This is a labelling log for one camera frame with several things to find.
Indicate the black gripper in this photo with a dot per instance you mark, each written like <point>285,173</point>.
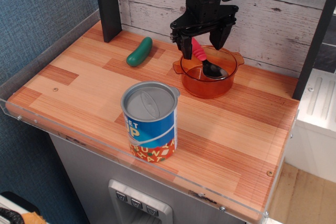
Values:
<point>200,17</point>

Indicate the red handled metal spoon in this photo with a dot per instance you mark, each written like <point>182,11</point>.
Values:
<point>210,70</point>

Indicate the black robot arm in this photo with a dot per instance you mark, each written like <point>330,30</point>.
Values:
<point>201,17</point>

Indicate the orange transparent plastic pot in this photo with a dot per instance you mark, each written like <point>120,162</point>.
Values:
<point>199,85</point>

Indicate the green toy cucumber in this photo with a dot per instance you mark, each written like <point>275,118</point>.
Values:
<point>140,53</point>

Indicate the blue soup can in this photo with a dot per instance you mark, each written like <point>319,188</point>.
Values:
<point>150,115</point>

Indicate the clear acrylic table guard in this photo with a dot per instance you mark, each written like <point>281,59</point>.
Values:
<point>230,149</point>

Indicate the white toy sink unit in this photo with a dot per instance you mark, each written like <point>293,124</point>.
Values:
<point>311,146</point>

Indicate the grey toy fridge cabinet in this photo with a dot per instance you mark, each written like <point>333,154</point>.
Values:
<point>90,172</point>

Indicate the silver ice dispenser panel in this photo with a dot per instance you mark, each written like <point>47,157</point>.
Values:
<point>133,206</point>

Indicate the orange black object corner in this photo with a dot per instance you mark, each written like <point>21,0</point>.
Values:
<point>15,209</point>

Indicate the dark grey left post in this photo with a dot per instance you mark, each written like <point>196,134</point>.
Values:
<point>110,18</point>

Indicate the dark grey post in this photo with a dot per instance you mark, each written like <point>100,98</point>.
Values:
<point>110,18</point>
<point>314,48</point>

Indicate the dark grey right post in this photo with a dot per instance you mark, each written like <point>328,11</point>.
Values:
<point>314,48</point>

